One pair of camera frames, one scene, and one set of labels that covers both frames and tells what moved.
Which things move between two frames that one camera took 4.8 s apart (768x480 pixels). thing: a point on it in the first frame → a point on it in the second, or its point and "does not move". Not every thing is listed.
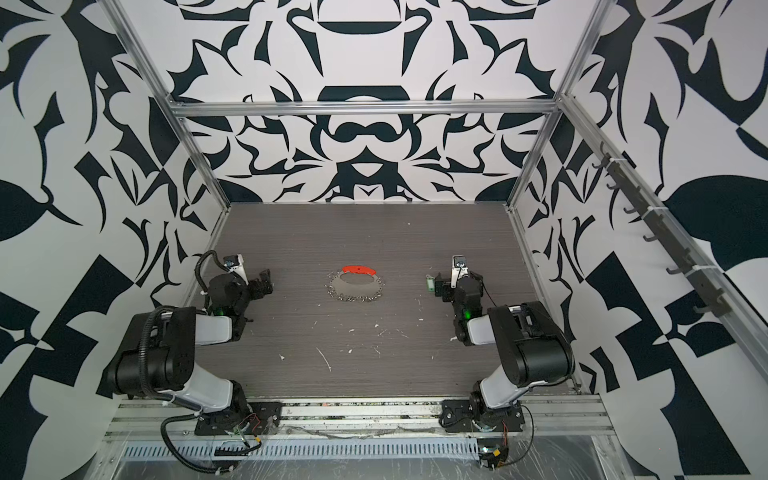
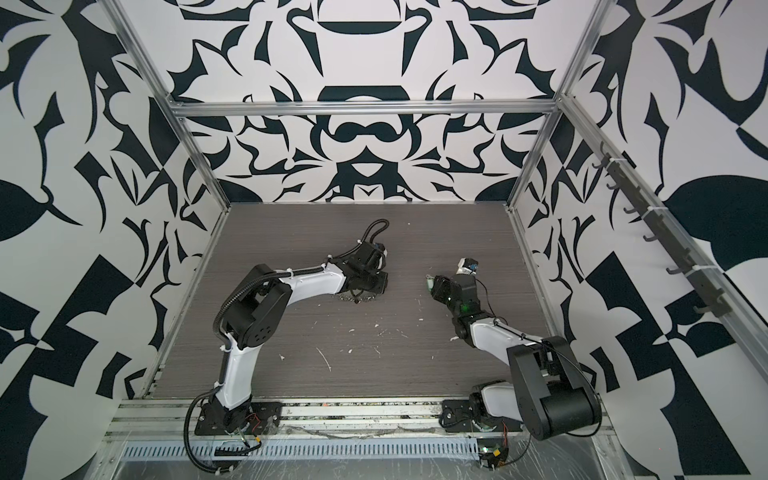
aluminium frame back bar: [361, 108] does not move
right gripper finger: [438, 285] does not move
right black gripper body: [457, 312] does not move
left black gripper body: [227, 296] → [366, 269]
